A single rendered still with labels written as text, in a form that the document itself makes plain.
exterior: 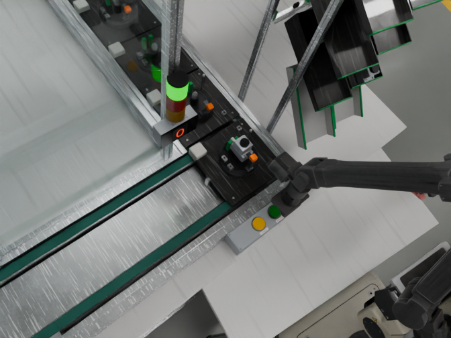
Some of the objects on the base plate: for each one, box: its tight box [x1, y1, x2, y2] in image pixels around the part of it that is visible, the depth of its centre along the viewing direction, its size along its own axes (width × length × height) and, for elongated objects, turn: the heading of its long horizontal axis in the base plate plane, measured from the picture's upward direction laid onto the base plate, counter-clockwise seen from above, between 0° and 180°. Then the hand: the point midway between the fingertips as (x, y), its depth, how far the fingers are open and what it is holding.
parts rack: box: [238, 0, 344, 135], centre depth 122 cm, size 21×36×80 cm, turn 124°
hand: (282, 208), depth 121 cm, fingers closed
